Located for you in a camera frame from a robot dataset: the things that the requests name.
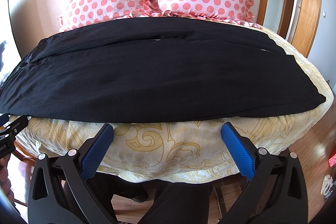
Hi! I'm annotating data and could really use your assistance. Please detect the black pants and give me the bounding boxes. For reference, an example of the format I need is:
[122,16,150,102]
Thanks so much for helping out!
[1,18,326,123]

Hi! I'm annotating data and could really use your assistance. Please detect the yellow patterned bed quilt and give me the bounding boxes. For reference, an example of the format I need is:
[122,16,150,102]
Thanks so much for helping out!
[16,28,334,184]

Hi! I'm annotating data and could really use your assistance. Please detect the wooden door frame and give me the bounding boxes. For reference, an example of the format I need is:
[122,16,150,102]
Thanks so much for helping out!
[256,0,323,58]

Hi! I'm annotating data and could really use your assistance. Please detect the person's black trouser legs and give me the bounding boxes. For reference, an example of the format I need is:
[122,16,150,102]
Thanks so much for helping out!
[87,172,213,224]

